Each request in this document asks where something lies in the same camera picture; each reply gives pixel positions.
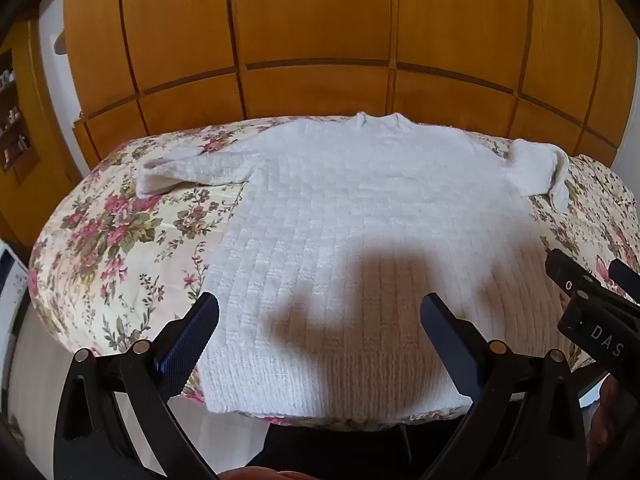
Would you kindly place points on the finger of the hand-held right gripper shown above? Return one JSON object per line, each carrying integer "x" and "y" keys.
{"x": 567, "y": 277}
{"x": 627, "y": 282}

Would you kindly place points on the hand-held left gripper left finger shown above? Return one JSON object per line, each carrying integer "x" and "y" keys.
{"x": 192, "y": 332}

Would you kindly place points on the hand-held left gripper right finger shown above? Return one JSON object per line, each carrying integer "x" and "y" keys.
{"x": 447, "y": 335}

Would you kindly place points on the white knitted sweater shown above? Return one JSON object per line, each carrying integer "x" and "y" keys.
{"x": 360, "y": 210}

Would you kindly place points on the floral bedspread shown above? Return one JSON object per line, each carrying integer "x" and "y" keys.
{"x": 115, "y": 240}

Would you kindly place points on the person's dark pants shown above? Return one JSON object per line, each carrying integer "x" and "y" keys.
{"x": 345, "y": 452}

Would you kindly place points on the wooden shelf unit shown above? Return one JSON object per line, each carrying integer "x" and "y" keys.
{"x": 20, "y": 160}

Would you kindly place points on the white door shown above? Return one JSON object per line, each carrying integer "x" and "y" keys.
{"x": 52, "y": 90}

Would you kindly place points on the wooden wardrobe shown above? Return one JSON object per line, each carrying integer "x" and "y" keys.
{"x": 310, "y": 20}

